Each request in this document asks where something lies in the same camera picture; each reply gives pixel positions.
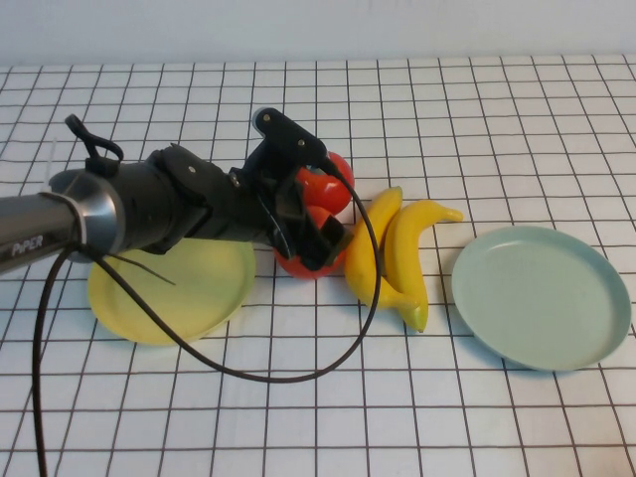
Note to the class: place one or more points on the red apple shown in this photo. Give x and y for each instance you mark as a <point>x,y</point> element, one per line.
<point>303,272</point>
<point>328,196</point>

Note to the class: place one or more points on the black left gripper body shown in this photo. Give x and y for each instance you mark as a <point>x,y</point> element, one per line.
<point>238,213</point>

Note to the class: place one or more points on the white zip tie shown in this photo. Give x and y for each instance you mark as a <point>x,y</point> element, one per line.
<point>49,174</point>

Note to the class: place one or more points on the pale green round plate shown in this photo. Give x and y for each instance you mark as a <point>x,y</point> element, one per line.
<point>541,298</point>

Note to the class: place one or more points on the yellow round plate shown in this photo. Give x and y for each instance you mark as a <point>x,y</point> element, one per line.
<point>199,298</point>

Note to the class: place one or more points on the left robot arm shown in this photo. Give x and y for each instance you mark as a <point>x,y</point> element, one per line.
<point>139,208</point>

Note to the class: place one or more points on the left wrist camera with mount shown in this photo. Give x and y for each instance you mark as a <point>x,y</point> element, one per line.
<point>285,131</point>

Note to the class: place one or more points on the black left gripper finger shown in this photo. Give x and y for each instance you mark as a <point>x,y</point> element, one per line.
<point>323,246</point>
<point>295,201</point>

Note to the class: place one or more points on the white grid tablecloth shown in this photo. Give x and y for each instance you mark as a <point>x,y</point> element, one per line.
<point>298,437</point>

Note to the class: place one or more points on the yellow banana with green tip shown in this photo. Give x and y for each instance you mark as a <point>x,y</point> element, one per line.
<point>359,268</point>

